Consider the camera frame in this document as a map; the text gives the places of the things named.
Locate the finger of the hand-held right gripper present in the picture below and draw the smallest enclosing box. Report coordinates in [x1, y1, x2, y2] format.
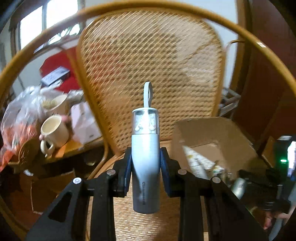
[261, 199, 292, 215]
[238, 169, 281, 186]

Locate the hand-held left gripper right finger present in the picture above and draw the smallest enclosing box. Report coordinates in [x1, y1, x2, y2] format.
[158, 146, 270, 241]

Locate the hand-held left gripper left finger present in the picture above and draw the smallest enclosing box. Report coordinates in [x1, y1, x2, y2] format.
[24, 146, 132, 241]

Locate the light blue bottle with loop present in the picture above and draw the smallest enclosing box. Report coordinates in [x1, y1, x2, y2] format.
[131, 82, 160, 214]

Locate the silver cylindrical object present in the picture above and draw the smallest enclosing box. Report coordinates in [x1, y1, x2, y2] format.
[230, 177, 247, 200]

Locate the cardboard box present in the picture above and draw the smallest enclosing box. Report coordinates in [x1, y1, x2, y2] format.
[171, 116, 270, 186]

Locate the wooden side table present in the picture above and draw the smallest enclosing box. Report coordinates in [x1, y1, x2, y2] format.
[35, 137, 107, 163]

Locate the pale pink tissue box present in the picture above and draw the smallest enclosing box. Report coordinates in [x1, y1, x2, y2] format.
[70, 102, 102, 143]

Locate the open brown carton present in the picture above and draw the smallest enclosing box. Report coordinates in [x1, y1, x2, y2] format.
[20, 170, 77, 214]

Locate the dark red wooden door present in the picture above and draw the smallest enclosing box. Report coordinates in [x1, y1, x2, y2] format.
[229, 0, 296, 163]

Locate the grey metal rack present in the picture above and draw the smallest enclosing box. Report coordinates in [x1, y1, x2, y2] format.
[218, 88, 241, 116]

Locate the cream mug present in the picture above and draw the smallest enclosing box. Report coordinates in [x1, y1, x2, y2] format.
[40, 115, 70, 158]

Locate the large cream cup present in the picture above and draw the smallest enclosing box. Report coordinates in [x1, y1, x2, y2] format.
[42, 94, 70, 116]

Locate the rattan armchair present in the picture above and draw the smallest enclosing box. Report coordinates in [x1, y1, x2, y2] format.
[0, 2, 296, 241]

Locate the clear plastic bag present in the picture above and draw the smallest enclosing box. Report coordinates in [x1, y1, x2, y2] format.
[0, 86, 63, 163]

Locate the red cloth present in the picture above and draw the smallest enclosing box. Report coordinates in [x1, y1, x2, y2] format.
[39, 50, 81, 94]

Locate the window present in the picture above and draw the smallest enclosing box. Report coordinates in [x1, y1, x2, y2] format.
[18, 0, 80, 50]

